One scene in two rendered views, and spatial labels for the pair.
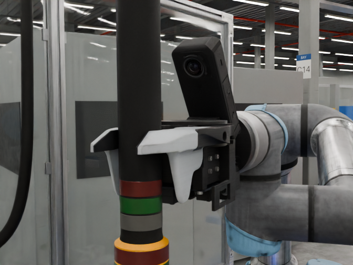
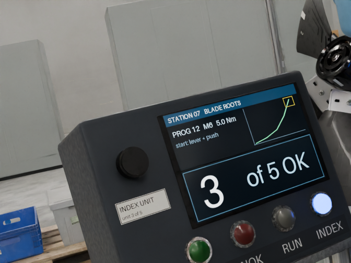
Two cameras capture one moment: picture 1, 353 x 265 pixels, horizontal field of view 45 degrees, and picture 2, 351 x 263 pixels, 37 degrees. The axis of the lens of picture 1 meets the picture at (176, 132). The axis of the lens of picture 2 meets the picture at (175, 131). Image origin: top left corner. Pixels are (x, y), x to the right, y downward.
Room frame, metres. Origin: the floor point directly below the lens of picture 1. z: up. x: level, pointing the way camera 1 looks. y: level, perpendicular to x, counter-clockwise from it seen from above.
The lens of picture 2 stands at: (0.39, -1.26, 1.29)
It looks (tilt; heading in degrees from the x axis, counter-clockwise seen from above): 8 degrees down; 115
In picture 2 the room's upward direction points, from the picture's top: 11 degrees counter-clockwise
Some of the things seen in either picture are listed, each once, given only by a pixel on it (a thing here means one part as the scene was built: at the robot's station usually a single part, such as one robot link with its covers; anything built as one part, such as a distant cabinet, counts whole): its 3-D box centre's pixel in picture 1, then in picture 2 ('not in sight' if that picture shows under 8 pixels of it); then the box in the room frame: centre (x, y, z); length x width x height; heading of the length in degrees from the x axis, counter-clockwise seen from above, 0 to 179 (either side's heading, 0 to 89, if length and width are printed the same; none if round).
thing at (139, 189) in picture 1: (141, 185); not in sight; (0.33, 0.03, 1.59); 0.03 x 0.03 x 0.01
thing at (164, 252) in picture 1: (141, 250); not in sight; (0.33, 0.03, 1.54); 0.04 x 0.04 x 0.01
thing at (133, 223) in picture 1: (141, 218); not in sight; (0.33, 0.03, 1.57); 0.03 x 0.03 x 0.01
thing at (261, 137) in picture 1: (230, 142); not in sight; (0.51, -0.06, 1.61); 0.08 x 0.05 x 0.08; 61
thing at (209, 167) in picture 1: (204, 155); not in sight; (0.44, -0.03, 1.61); 0.12 x 0.08 x 0.09; 151
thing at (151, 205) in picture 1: (141, 202); not in sight; (0.33, 0.03, 1.58); 0.03 x 0.03 x 0.01
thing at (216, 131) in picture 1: (202, 135); not in sight; (0.37, -0.02, 1.63); 0.09 x 0.05 x 0.02; 160
